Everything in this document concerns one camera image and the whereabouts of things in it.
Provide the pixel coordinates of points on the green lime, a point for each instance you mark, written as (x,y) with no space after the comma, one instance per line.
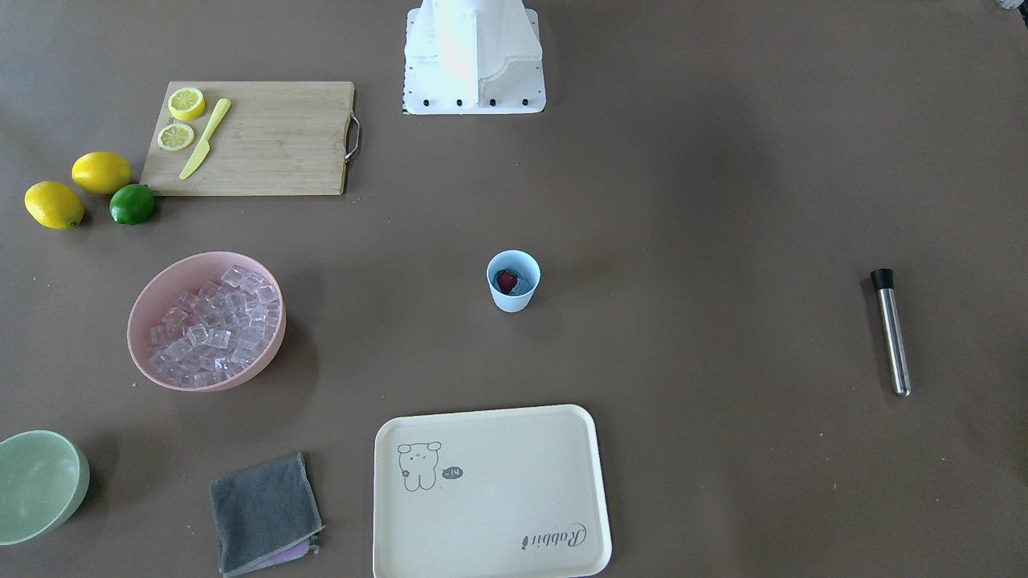
(132,204)

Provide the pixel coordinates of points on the lemon slice lower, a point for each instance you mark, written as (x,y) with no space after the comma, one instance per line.
(175,137)

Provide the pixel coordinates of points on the whole yellow lemon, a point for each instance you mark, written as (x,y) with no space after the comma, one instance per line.
(101,173)
(54,205)

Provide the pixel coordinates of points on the lemon slice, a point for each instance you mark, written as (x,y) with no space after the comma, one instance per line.
(187,103)
(175,137)

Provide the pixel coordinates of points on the mint green bowl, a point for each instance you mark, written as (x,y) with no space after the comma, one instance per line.
(44,479)

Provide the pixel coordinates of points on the grey folded cloth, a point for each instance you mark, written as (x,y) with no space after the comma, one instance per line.
(265,516)

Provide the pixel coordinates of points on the lemon slice upper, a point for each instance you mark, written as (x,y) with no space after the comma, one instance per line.
(187,103)

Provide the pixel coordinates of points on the steel muddler black tip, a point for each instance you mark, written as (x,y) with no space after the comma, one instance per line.
(883,281)

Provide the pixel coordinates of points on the red strawberry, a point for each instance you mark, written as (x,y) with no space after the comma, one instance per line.
(507,281)

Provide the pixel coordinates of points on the cream rabbit tray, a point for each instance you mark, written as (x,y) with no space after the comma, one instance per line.
(493,493)

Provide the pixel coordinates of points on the wooden cutting board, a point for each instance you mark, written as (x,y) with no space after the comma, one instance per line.
(277,138)

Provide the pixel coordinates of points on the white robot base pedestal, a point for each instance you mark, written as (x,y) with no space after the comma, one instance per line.
(473,58)

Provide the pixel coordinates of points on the yellow plastic knife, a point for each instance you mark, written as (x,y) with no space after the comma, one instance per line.
(202,147)

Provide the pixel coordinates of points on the pink bowl of ice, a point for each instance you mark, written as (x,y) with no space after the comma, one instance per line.
(208,322)

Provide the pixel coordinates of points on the light blue cup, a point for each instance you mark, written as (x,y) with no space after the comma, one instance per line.
(529,273)

